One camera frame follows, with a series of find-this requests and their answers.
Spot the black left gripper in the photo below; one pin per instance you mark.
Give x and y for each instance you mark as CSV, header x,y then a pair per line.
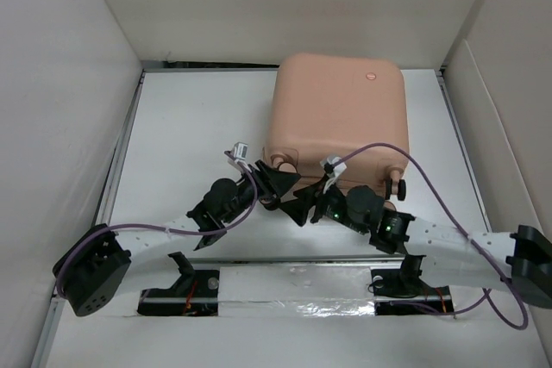
x,y
279,181

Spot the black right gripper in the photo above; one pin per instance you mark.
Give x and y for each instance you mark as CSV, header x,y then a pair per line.
x,y
306,198

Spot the pink hard-shell suitcase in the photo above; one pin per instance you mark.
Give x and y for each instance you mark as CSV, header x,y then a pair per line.
x,y
334,106

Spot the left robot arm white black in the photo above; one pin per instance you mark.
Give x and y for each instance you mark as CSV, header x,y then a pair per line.
x,y
142,243

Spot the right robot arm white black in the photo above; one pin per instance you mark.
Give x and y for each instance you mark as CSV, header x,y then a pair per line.
x,y
435,254

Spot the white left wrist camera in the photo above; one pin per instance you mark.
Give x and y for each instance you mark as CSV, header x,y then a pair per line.
x,y
237,154

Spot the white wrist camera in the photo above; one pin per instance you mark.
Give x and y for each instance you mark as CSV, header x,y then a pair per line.
x,y
333,167
237,154

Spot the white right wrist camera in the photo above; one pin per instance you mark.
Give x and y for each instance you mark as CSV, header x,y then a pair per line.
x,y
333,167

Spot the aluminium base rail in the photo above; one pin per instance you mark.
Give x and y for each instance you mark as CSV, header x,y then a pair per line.
x,y
391,293

